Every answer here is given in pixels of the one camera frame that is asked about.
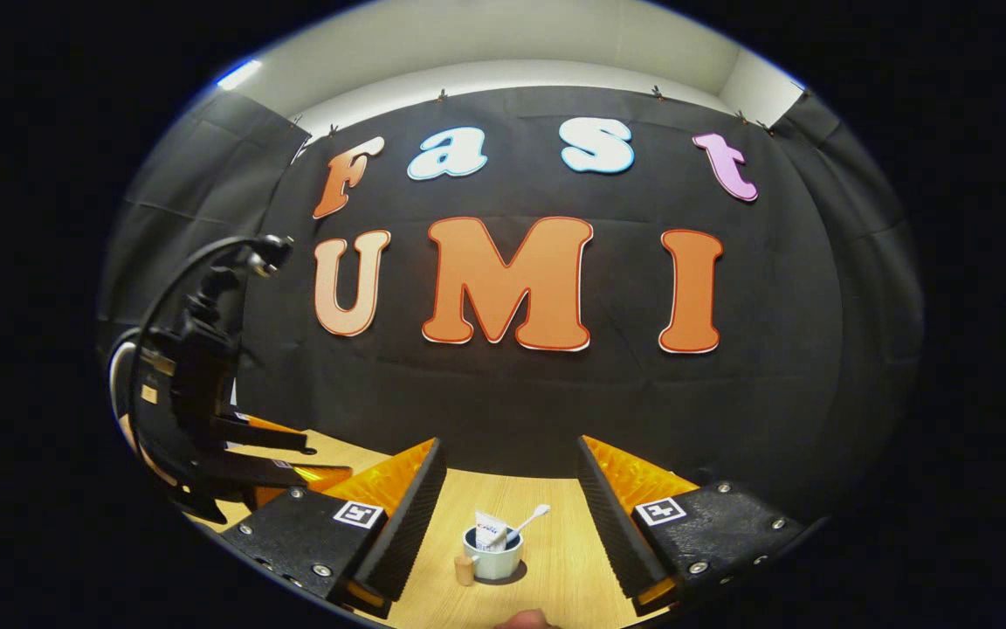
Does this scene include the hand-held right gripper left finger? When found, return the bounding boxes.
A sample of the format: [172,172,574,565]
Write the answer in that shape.
[219,437,449,619]

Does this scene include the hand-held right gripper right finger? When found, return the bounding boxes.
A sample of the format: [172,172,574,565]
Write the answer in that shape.
[576,435,810,617]

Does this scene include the light blue toothbrush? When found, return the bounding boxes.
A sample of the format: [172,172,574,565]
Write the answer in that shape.
[503,504,551,544]

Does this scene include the white toothpaste tube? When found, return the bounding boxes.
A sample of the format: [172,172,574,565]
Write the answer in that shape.
[474,512,509,553]

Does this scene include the light blue cup wooden handle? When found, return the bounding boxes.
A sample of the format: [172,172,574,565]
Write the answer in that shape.
[454,524,525,586]

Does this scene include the dark brown round coaster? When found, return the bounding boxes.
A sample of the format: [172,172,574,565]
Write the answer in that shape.
[479,559,530,586]

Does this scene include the wooden desktop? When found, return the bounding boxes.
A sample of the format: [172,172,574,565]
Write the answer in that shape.
[184,426,705,629]

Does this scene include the black backdrop cloth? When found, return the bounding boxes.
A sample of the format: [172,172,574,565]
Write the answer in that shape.
[97,85,925,525]

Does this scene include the gripper camera cable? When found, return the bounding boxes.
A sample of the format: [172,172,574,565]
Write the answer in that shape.
[110,234,290,416]

